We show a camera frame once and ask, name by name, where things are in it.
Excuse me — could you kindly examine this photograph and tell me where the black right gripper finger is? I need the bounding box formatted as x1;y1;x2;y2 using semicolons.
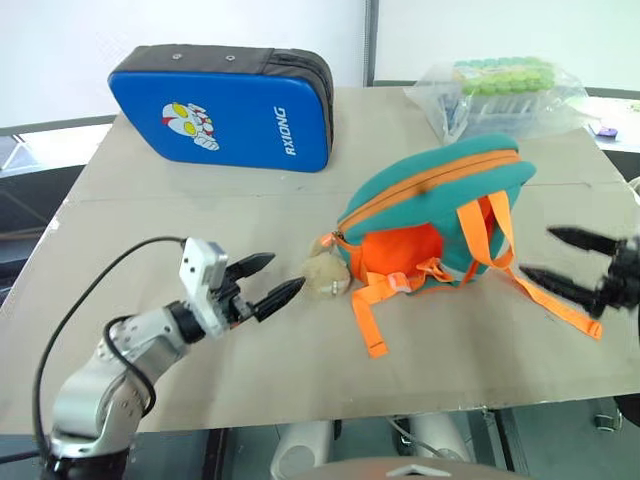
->
547;225;620;256
518;265;609;319

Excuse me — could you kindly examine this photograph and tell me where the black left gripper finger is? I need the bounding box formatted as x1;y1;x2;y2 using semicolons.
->
251;277;306;324
227;252;277;291

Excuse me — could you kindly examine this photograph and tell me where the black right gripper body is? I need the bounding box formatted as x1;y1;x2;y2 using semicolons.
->
596;238;640;311

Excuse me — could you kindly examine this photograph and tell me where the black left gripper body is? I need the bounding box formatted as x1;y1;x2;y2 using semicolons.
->
211;269;262;327

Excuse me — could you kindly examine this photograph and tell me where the orange and teal backpack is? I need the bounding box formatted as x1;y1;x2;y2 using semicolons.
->
331;132;604;359

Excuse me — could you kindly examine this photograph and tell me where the blue cartoon kick pad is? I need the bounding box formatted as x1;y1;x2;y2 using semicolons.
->
107;43;336;174

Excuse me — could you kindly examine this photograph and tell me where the white cylindrical leg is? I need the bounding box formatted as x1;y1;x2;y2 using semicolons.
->
408;412;472;464
271;419;335;479

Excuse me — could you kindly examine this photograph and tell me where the green-capped test tube rack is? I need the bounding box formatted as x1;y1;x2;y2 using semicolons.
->
452;55;556;126

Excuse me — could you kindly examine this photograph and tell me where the clear plastic bag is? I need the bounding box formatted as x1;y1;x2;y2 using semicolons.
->
403;54;601;146

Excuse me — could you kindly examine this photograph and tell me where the grey vertical pole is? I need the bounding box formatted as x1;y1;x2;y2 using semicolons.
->
361;0;377;87

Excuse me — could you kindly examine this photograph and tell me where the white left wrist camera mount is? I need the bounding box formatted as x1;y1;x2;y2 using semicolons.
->
178;237;237;340

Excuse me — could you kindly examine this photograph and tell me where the beige plush keychain toy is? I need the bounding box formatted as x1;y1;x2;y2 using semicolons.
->
299;233;354;301

